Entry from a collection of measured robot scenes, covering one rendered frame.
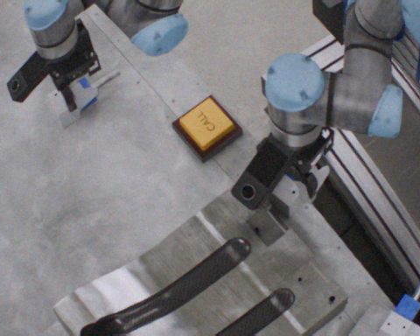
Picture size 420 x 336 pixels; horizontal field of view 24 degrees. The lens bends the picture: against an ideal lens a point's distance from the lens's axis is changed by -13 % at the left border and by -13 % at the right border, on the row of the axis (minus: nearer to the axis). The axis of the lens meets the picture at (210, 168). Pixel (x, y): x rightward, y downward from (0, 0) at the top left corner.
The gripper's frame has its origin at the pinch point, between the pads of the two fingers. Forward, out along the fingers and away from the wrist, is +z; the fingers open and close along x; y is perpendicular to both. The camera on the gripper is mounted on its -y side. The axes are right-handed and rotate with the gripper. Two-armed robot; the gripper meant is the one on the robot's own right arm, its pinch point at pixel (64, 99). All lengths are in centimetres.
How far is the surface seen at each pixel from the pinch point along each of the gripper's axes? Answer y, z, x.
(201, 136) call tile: 16.0, 0.9, -18.3
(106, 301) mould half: -11.0, -7.7, -36.7
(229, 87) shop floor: 42, 85, 24
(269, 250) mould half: 14.2, -4.4, -41.2
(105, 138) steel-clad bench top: 3.2, 4.6, -8.5
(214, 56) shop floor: 43, 85, 33
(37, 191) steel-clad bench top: -12.0, 4.6, -9.9
